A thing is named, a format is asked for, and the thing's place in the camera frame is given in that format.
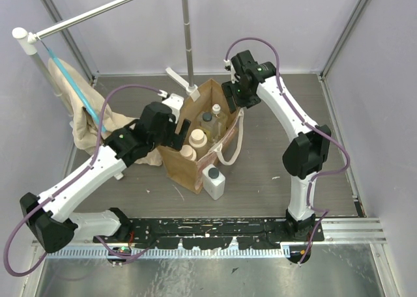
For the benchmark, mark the white metal clothes rack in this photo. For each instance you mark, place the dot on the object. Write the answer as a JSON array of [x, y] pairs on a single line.
[[27, 42]]

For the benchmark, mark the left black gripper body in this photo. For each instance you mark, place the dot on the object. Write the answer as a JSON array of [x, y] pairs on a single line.
[[176, 134]]

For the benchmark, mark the aluminium front rail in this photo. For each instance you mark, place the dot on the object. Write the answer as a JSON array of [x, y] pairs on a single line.
[[355, 230]]

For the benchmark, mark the beige bottle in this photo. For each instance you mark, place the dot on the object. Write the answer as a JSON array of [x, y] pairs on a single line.
[[188, 152], [198, 140]]

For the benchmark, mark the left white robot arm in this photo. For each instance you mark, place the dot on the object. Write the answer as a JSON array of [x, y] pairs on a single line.
[[51, 215]]

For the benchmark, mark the teal hanger rod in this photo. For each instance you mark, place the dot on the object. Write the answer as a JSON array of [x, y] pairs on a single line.
[[74, 86]]

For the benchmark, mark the white square bottle dark cap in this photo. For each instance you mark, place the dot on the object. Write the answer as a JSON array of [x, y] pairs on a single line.
[[213, 182]]

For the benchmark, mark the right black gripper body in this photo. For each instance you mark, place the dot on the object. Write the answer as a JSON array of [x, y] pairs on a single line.
[[240, 98]]

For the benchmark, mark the clear bottle dark cap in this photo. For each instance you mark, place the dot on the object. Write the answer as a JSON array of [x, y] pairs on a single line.
[[213, 125]]

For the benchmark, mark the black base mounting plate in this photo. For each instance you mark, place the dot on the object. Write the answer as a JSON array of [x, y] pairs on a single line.
[[208, 233]]

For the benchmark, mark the beige bottle front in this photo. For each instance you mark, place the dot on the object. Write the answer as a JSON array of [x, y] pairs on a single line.
[[188, 152]]

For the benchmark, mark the brown canvas tote bag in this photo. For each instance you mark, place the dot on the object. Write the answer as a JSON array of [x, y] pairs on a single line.
[[187, 173]]

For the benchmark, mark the clear bottle white cap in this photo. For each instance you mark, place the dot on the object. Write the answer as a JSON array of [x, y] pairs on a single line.
[[218, 112]]

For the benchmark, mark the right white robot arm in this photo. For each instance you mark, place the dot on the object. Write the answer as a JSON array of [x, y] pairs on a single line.
[[307, 151]]

